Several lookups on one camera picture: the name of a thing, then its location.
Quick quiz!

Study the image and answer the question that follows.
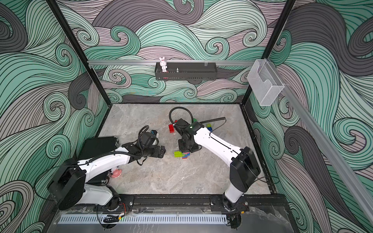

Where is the lime green long lego brick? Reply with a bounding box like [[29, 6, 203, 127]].
[[174, 151, 184, 158]]

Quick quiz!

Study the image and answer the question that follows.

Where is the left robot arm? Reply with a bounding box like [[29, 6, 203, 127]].
[[47, 143, 166, 211]]

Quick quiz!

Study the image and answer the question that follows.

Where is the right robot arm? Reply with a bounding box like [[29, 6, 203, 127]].
[[173, 119, 267, 211]]

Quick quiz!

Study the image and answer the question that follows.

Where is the red lego brick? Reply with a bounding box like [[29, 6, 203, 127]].
[[168, 124, 175, 134]]

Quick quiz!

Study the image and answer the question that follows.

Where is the lime and blue lego stack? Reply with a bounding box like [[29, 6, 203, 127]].
[[206, 123, 213, 132]]

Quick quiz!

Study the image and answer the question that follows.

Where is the pink white small toy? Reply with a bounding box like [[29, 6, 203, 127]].
[[110, 168, 122, 178]]

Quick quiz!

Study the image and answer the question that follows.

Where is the black flat pad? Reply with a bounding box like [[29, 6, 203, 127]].
[[77, 136, 119, 160]]

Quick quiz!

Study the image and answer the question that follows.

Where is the white rabbit figurine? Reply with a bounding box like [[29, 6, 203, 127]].
[[159, 57, 168, 72]]

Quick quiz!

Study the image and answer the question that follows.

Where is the black wall shelf tray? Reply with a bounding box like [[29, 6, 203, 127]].
[[154, 62, 218, 81]]

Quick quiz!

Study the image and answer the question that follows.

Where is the white slotted cable duct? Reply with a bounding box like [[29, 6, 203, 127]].
[[58, 214, 228, 225]]

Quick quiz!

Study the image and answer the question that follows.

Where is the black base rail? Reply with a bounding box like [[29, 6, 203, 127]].
[[55, 193, 289, 212]]

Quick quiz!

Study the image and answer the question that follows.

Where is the clear plastic wall box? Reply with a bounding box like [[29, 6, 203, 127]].
[[247, 59, 284, 106]]

